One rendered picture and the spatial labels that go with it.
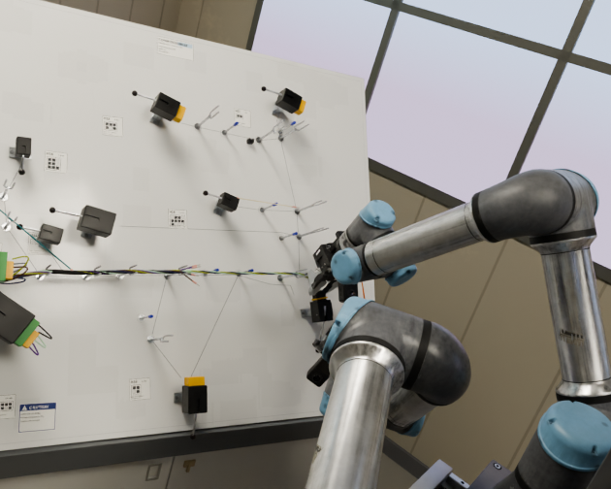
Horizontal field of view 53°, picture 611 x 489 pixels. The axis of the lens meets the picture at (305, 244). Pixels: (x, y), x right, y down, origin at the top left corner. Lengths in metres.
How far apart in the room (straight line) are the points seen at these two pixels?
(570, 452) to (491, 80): 1.77
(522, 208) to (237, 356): 0.84
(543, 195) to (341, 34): 1.98
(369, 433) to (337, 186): 1.11
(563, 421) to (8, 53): 1.37
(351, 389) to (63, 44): 1.12
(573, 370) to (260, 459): 0.92
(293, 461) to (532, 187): 1.11
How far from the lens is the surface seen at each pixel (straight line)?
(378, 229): 1.39
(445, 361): 0.97
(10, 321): 1.31
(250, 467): 1.79
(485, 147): 2.58
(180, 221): 1.57
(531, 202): 1.08
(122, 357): 1.50
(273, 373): 1.64
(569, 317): 1.20
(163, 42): 1.71
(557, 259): 1.19
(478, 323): 2.71
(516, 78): 2.55
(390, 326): 0.95
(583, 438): 1.10
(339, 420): 0.82
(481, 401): 2.82
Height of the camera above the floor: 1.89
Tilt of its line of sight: 22 degrees down
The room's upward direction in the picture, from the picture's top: 17 degrees clockwise
